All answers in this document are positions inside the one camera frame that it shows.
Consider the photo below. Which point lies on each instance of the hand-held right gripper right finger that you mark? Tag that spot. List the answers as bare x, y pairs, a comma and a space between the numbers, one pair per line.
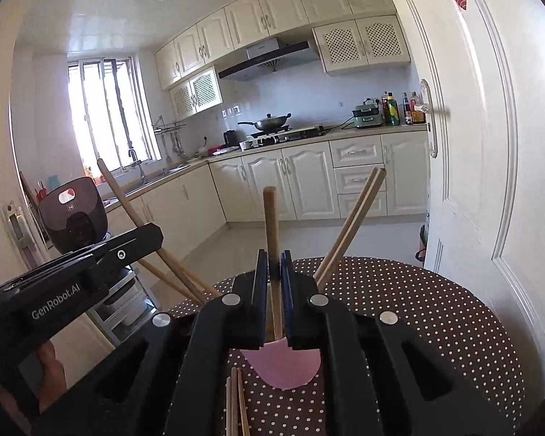
287, 299

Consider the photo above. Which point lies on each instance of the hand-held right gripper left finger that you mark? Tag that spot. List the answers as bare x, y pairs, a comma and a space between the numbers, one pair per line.
261, 299

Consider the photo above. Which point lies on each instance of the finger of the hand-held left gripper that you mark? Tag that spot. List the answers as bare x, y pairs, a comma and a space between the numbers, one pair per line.
131, 243

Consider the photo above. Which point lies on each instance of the slim wooden chopstick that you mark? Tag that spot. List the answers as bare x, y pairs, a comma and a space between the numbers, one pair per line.
118, 193
361, 218
347, 227
271, 236
172, 281

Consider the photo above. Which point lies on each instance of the pink cup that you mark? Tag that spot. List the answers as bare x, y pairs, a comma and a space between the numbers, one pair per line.
281, 368

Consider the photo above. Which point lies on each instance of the bunch of wooden chopsticks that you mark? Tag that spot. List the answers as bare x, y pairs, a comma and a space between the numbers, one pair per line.
234, 408

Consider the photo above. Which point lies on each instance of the hanging kitchen utensils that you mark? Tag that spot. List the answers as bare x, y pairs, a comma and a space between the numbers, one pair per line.
176, 145

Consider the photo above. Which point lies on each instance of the person's left hand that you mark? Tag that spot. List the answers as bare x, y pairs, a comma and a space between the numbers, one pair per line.
52, 372

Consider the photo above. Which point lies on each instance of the white storage cart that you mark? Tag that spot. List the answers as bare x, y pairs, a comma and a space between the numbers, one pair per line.
122, 302

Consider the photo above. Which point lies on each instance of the steel kitchen sink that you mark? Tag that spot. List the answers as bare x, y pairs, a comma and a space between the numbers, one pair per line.
159, 175

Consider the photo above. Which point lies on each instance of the steel sink faucet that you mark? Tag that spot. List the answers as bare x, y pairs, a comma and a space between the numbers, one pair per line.
136, 163

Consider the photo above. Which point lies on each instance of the metal door lock plate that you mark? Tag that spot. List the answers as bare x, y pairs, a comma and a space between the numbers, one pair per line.
16, 229

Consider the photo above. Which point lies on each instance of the white cabinet drawer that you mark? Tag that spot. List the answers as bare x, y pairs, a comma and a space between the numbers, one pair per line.
356, 151
359, 179
349, 206

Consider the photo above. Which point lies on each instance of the white lower cabinet unit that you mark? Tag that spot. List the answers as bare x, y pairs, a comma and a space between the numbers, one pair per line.
263, 181

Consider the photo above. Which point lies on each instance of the red dish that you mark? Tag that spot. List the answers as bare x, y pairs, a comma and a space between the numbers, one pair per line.
215, 149

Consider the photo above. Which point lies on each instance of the kitchen window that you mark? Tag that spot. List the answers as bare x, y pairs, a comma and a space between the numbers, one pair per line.
109, 113

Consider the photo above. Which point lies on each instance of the white plate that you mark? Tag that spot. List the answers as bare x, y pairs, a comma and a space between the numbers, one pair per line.
227, 151

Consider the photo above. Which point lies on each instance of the black kettle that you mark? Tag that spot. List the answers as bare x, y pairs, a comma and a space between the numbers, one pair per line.
229, 138

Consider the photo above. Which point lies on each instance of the white mug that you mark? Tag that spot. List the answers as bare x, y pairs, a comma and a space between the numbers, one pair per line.
245, 145

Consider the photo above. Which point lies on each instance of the white lattice door cabinet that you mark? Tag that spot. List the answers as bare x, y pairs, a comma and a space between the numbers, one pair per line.
361, 45
195, 93

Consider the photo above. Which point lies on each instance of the gas stove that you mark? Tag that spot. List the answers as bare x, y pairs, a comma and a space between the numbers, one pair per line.
295, 135

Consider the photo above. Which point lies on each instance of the steel wok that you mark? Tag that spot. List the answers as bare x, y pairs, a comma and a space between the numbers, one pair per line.
270, 122

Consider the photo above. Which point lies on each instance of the plain white door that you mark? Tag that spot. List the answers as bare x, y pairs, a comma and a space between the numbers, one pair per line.
2, 113

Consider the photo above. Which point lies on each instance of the green electric cooker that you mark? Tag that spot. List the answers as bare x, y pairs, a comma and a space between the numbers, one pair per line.
368, 116

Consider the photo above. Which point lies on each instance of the row of sauce bottles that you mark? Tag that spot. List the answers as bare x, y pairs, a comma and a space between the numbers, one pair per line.
402, 109

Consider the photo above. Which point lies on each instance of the black range hood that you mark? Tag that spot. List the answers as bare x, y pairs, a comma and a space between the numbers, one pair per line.
268, 59

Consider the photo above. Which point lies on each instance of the white panelled door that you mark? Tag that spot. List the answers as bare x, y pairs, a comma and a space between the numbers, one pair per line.
490, 145

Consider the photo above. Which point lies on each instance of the white upper cabinet row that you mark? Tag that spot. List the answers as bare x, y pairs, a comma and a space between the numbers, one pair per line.
277, 13

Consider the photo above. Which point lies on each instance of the metal wall utensil rack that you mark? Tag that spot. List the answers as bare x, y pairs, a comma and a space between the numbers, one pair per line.
168, 126

